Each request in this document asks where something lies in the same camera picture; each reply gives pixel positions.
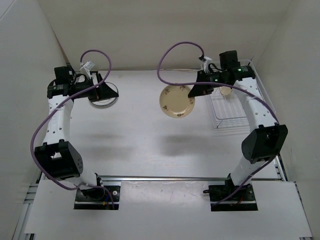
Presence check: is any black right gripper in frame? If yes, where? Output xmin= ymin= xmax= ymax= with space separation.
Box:
xmin=188 ymin=69 xmax=229 ymax=98

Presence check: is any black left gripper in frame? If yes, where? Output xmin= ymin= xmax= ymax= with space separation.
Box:
xmin=74 ymin=73 xmax=119 ymax=103

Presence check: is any white plate with dark rings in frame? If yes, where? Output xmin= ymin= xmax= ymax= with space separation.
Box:
xmin=89 ymin=91 xmax=119 ymax=108

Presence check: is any beige plate front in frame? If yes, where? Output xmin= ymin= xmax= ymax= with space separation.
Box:
xmin=159 ymin=85 xmax=196 ymax=118

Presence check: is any beige plate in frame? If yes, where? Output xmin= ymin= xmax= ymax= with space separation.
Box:
xmin=159 ymin=85 xmax=196 ymax=118
xmin=219 ymin=86 xmax=233 ymax=96

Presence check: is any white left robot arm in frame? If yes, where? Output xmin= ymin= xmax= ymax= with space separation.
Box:
xmin=34 ymin=66 xmax=119 ymax=200

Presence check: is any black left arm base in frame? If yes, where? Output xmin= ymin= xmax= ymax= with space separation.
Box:
xmin=73 ymin=181 xmax=121 ymax=211

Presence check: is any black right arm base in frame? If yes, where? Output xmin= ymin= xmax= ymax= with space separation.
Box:
xmin=202 ymin=184 xmax=258 ymax=212

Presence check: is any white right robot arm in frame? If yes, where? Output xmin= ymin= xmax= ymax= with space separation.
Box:
xmin=189 ymin=50 xmax=288 ymax=200

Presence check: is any beige plate rear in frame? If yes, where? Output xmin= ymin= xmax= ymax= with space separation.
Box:
xmin=219 ymin=86 xmax=233 ymax=96

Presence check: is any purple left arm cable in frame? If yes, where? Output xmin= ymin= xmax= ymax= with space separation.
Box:
xmin=30 ymin=49 xmax=115 ymax=210

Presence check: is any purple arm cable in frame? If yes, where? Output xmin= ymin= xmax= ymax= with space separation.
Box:
xmin=30 ymin=49 xmax=115 ymax=210
xmin=156 ymin=41 xmax=280 ymax=206

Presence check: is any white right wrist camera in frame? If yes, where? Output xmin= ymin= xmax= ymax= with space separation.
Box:
xmin=199 ymin=55 xmax=213 ymax=73

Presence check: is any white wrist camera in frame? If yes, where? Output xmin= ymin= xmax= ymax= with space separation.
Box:
xmin=79 ymin=60 xmax=95 ymax=78
xmin=199 ymin=55 xmax=213 ymax=73

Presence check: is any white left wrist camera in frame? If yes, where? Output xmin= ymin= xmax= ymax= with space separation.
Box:
xmin=79 ymin=60 xmax=95 ymax=78

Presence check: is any white wire dish rack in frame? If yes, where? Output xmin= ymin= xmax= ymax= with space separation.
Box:
xmin=205 ymin=59 xmax=276 ymax=129

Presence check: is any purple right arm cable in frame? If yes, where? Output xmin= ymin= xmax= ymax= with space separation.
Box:
xmin=156 ymin=41 xmax=280 ymax=206

